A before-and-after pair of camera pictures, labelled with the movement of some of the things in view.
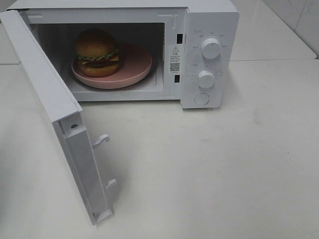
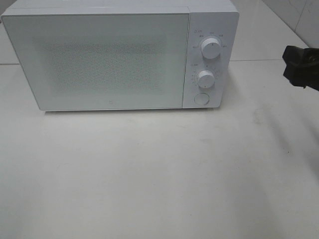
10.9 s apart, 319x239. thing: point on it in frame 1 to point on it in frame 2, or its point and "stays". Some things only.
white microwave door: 72,131 to 113,61
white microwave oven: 137,50 stays
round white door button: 202,98 stays
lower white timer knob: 206,79 stays
